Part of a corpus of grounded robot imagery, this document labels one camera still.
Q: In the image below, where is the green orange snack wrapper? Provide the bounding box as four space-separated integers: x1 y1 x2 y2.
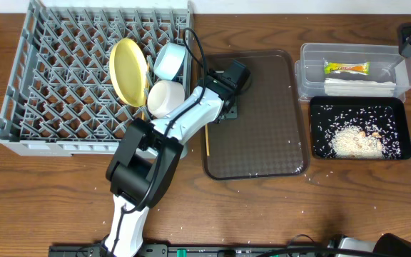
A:
323 61 370 76

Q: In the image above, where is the white round bowl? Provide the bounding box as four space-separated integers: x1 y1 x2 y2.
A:
147 80 185 118

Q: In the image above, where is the light blue bowl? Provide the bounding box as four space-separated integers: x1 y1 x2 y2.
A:
153 43 186 81

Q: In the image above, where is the white paper napkin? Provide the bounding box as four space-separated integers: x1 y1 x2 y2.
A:
324 78 396 97

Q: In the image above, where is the leftover rice food waste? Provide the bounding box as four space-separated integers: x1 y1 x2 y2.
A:
311 105 402 159

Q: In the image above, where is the yellow round plate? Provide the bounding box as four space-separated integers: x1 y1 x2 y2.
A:
109 39 148 107

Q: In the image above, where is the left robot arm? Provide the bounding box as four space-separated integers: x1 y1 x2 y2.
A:
100 71 250 256

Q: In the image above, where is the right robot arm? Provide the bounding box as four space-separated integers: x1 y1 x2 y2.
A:
326 22 411 257

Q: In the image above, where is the clear plastic waste bin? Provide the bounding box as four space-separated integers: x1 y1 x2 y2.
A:
295 43 411 101

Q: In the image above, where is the black waste tray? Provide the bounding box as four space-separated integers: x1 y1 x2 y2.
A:
310 96 411 160

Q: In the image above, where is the dark brown serving tray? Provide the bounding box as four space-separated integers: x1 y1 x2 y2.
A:
201 50 310 181

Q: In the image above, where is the grey plastic dish rack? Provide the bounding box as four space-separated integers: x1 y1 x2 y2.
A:
0 1 193 156

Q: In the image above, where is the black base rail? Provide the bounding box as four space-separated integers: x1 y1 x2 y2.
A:
47 243 338 257

